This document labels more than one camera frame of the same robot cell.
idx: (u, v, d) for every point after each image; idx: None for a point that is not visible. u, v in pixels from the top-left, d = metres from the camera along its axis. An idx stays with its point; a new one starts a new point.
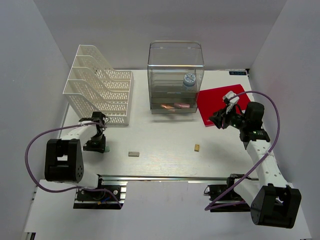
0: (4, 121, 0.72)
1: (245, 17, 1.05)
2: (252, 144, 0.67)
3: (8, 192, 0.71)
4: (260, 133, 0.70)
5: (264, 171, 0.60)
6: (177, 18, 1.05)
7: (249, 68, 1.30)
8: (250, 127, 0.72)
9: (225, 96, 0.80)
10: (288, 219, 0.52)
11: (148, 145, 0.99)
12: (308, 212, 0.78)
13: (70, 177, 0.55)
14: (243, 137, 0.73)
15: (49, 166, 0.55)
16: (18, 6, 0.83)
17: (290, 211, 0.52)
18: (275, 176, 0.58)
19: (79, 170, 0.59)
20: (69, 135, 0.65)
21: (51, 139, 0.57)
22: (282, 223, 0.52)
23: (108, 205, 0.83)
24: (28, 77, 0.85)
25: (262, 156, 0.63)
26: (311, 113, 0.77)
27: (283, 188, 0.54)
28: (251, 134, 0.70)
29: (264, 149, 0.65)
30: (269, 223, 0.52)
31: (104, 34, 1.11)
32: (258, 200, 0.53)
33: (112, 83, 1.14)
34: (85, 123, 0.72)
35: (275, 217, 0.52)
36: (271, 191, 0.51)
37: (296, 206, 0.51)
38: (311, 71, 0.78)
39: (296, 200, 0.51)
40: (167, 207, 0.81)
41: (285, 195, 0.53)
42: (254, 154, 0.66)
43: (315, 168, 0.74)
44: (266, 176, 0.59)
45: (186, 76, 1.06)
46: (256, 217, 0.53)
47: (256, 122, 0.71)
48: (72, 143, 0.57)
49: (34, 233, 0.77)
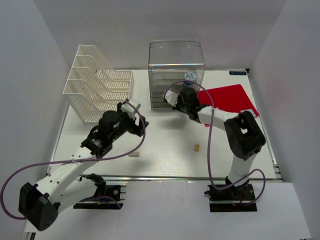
0: (5, 121, 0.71)
1: (245, 17, 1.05)
2: (201, 113, 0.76)
3: (7, 191, 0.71)
4: (201, 106, 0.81)
5: (219, 116, 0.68)
6: (177, 18, 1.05)
7: (249, 68, 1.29)
8: (192, 106, 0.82)
9: (164, 97, 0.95)
10: (259, 135, 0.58)
11: (147, 145, 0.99)
12: (309, 212, 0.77)
13: (36, 226, 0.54)
14: (193, 116, 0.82)
15: (20, 209, 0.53)
16: (18, 7, 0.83)
17: (255, 128, 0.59)
18: (227, 114, 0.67)
19: (48, 220, 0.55)
20: (47, 183, 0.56)
21: (25, 185, 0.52)
22: (259, 141, 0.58)
23: (108, 205, 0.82)
24: (28, 77, 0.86)
25: (211, 114, 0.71)
26: (311, 113, 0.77)
27: (238, 116, 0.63)
28: (196, 110, 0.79)
29: (209, 108, 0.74)
30: (251, 146, 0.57)
31: (105, 33, 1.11)
32: (230, 138, 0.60)
33: (112, 83, 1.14)
34: (76, 160, 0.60)
35: (251, 140, 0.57)
36: (231, 121, 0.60)
37: (254, 122, 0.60)
38: (310, 71, 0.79)
39: (250, 117, 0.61)
40: (167, 206, 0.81)
41: (243, 121, 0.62)
42: (206, 118, 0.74)
43: (316, 167, 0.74)
44: (222, 119, 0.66)
45: (186, 74, 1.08)
46: (241, 150, 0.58)
47: (195, 100, 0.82)
48: (39, 203, 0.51)
49: (34, 233, 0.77)
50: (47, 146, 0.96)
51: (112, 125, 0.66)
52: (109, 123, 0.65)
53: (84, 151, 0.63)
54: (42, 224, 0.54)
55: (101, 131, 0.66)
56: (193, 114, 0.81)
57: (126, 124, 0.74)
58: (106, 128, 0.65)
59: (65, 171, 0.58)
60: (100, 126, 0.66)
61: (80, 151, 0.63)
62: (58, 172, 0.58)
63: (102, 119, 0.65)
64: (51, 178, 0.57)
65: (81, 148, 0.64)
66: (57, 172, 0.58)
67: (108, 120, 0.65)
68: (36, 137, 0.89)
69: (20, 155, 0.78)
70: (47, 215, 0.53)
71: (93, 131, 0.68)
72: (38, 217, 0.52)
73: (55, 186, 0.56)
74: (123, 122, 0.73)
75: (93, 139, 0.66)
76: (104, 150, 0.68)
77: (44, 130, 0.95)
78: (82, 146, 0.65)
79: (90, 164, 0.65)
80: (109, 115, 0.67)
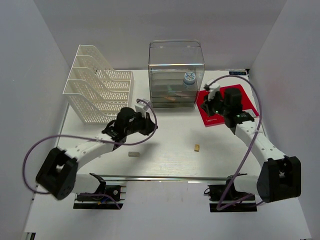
0: (4, 121, 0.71)
1: (244, 18, 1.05)
2: (241, 127, 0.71)
3: (7, 191, 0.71)
4: (243, 115, 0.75)
5: (261, 148, 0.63)
6: (177, 18, 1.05)
7: (249, 69, 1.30)
8: (232, 113, 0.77)
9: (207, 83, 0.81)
10: (296, 187, 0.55)
11: (148, 145, 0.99)
12: (309, 212, 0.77)
13: (53, 193, 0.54)
14: (229, 123, 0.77)
15: (43, 172, 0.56)
16: (18, 7, 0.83)
17: (295, 180, 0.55)
18: (271, 150, 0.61)
19: (65, 190, 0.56)
20: (75, 151, 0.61)
21: (54, 149, 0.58)
22: (291, 194, 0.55)
23: (108, 205, 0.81)
24: (28, 77, 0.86)
25: (253, 136, 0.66)
26: (311, 113, 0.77)
27: (282, 159, 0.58)
28: (236, 119, 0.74)
29: (252, 128, 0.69)
30: (281, 198, 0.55)
31: (105, 34, 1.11)
32: (263, 178, 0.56)
33: (112, 83, 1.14)
34: (101, 139, 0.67)
35: (284, 192, 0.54)
36: (273, 164, 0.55)
37: (298, 174, 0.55)
38: (310, 71, 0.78)
39: (296, 168, 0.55)
40: (167, 206, 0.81)
41: (285, 165, 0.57)
42: (244, 134, 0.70)
43: (316, 167, 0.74)
44: (264, 153, 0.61)
45: (186, 74, 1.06)
46: (267, 195, 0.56)
47: (237, 106, 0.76)
48: (66, 164, 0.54)
49: (34, 233, 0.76)
50: (47, 146, 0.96)
51: (128, 120, 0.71)
52: (125, 118, 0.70)
53: (105, 136, 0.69)
54: (59, 192, 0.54)
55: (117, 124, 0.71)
56: (231, 121, 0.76)
57: (140, 124, 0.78)
58: (123, 123, 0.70)
59: (91, 145, 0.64)
60: (117, 120, 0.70)
61: (103, 135, 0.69)
62: (84, 145, 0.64)
63: (119, 114, 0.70)
64: (79, 148, 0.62)
65: (102, 135, 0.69)
66: (83, 144, 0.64)
67: (124, 114, 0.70)
68: (36, 137, 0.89)
69: (20, 155, 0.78)
70: (69, 181, 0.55)
71: (110, 124, 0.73)
72: (59, 180, 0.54)
73: (82, 155, 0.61)
74: (138, 120, 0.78)
75: (110, 130, 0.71)
76: (120, 141, 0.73)
77: (44, 130, 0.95)
78: (103, 132, 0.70)
79: (108, 148, 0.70)
80: (126, 111, 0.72)
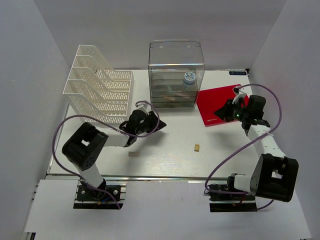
0: (4, 122, 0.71)
1: (244, 18, 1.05)
2: (253, 128, 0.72)
3: (7, 191, 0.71)
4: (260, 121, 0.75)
5: (264, 145, 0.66)
6: (177, 18, 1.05)
7: (249, 68, 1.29)
8: (251, 117, 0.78)
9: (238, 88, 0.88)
10: (288, 189, 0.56)
11: (148, 144, 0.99)
12: (309, 212, 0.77)
13: (80, 160, 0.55)
14: (244, 125, 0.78)
15: (73, 141, 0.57)
16: (18, 7, 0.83)
17: (289, 183, 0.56)
18: (273, 149, 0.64)
19: (89, 161, 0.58)
20: None
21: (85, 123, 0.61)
22: (280, 194, 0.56)
23: (108, 205, 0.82)
24: (28, 76, 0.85)
25: (261, 134, 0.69)
26: (311, 113, 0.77)
27: (281, 159, 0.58)
28: (252, 122, 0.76)
29: (263, 130, 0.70)
30: (267, 194, 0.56)
31: (105, 34, 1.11)
32: (257, 171, 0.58)
33: (112, 83, 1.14)
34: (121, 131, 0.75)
35: (273, 189, 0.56)
36: (270, 159, 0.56)
37: (293, 177, 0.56)
38: (310, 71, 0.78)
39: (292, 171, 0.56)
40: (167, 206, 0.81)
41: (283, 166, 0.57)
42: (253, 133, 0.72)
43: (316, 166, 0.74)
44: (265, 149, 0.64)
45: (186, 74, 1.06)
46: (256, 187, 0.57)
47: (258, 111, 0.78)
48: (99, 135, 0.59)
49: (34, 233, 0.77)
50: (47, 146, 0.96)
51: (139, 121, 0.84)
52: (137, 120, 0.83)
53: None
54: (85, 160, 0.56)
55: (130, 125, 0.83)
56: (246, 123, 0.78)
57: (148, 126, 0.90)
58: (135, 123, 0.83)
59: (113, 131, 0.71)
60: (129, 121, 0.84)
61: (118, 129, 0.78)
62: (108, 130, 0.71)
63: (131, 117, 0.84)
64: None
65: None
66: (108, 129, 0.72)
67: (136, 116, 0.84)
68: (36, 137, 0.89)
69: (20, 155, 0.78)
70: (97, 151, 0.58)
71: (122, 125, 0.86)
72: (91, 147, 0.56)
73: None
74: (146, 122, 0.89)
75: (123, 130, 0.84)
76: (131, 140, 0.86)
77: (44, 130, 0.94)
78: None
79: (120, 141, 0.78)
80: (137, 113, 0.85)
